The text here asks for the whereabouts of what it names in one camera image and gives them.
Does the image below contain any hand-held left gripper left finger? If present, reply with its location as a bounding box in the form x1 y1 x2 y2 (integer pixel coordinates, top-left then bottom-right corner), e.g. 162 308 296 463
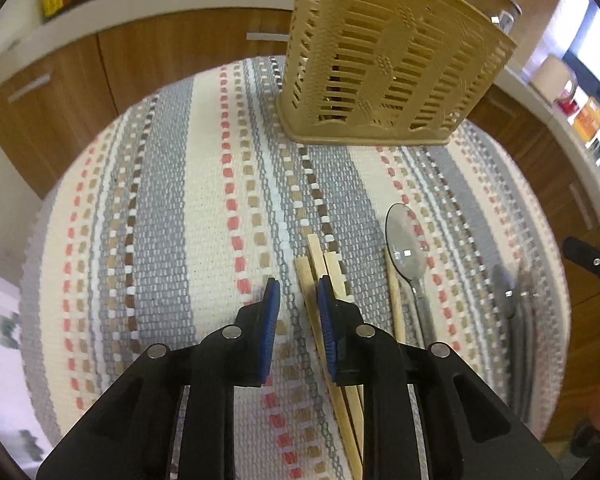
37 277 282 480

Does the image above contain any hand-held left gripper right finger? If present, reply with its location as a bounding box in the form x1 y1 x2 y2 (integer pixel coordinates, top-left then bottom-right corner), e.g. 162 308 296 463
316 276 566 480

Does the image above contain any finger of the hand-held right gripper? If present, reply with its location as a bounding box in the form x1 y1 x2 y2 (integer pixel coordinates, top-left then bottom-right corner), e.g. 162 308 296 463
562 236 600 291

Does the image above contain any grey plastic spoon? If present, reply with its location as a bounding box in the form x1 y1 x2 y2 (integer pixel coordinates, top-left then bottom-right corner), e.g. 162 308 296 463
517 267 548 411
491 264 531 411

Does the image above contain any metal spoon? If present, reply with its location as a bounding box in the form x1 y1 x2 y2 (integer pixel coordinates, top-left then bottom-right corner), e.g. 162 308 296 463
384 202 438 351

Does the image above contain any beige plastic utensil basket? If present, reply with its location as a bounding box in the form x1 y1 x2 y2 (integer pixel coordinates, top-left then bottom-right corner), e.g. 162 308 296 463
276 0 517 147

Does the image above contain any striped woven table mat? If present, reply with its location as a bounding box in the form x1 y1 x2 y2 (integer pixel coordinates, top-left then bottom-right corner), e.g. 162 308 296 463
17 55 573 480

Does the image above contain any yellow oil bottle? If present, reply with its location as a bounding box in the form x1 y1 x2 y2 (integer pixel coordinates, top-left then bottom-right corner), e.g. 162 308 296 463
575 97 600 141

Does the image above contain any beige electric kettle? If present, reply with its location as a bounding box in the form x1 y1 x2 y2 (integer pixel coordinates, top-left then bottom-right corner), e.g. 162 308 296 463
530 55 578 106

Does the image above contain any dark framed window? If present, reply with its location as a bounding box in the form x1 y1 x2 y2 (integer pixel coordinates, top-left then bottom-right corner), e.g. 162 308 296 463
565 0 600 91

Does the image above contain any wooden base cabinet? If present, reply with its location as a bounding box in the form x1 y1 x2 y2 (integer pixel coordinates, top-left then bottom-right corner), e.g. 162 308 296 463
0 7 600 436

